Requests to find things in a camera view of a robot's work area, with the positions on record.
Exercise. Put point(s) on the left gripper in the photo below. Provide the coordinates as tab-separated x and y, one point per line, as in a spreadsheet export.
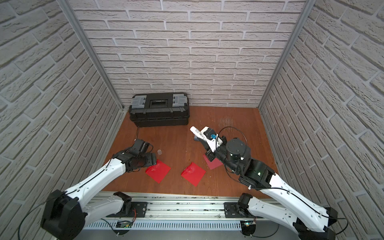
143	148

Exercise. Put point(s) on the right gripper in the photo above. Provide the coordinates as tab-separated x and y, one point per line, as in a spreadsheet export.
209	154

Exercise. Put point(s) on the white glue stick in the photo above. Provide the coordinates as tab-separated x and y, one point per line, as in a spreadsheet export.
197	133

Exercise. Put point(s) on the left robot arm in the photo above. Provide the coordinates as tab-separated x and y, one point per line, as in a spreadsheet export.
67	212

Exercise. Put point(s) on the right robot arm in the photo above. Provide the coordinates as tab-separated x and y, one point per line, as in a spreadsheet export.
297	213

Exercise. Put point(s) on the right dark red envelope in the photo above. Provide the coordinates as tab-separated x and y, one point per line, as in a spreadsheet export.
212	164

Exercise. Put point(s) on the left red envelope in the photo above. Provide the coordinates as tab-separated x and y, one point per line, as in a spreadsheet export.
158	171

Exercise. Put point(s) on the middle red envelope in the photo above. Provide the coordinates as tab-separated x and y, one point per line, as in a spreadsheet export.
193	174

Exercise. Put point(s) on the black plastic toolbox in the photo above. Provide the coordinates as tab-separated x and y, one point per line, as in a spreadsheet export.
160	109

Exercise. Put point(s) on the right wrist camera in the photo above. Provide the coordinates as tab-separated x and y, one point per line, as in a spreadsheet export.
210	136

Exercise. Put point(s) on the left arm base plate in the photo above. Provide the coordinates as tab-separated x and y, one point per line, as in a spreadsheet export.
130	210

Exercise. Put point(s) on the aluminium rail frame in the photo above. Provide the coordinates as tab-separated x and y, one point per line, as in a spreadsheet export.
178	213

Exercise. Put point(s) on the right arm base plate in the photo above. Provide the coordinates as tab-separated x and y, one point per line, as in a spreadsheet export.
233	211

